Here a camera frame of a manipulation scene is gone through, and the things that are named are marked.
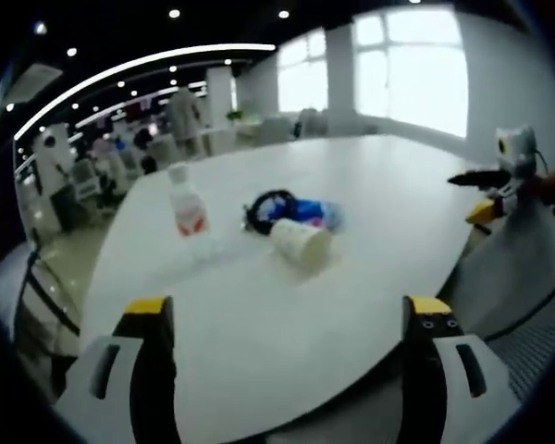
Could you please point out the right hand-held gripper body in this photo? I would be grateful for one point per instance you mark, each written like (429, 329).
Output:
(515, 150)

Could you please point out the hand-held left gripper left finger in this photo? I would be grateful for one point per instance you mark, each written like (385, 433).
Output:
(152, 370)

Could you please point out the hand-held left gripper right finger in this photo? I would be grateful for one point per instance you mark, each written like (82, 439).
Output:
(421, 370)

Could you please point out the clear plastic bottle red label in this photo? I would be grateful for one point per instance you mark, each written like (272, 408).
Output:
(187, 208)

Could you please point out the blue wipes packet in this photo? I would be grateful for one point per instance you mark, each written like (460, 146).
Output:
(312, 210)

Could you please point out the cream paper cup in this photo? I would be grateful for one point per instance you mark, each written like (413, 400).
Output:
(300, 242)

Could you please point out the round ceiling spotlights group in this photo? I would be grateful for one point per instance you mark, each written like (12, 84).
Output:
(175, 13)

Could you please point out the person's right hand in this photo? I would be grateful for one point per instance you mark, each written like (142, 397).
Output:
(552, 187)

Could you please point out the grey mesh office chair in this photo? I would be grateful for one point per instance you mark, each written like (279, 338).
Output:
(513, 268)

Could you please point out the bright window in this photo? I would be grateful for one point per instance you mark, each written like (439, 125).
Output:
(411, 74)
(303, 74)

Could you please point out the white table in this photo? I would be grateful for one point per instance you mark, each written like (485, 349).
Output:
(351, 185)

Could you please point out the black framed office chair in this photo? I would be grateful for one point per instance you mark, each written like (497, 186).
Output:
(32, 296)

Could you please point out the white office chair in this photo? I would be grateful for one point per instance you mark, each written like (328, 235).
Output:
(312, 122)
(274, 130)
(87, 180)

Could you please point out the green potted plant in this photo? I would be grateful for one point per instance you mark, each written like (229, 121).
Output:
(234, 115)

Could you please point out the curved ceiling light strip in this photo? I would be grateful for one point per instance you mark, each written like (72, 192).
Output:
(120, 67)

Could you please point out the ceiling air conditioner unit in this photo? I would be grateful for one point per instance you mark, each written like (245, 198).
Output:
(32, 81)

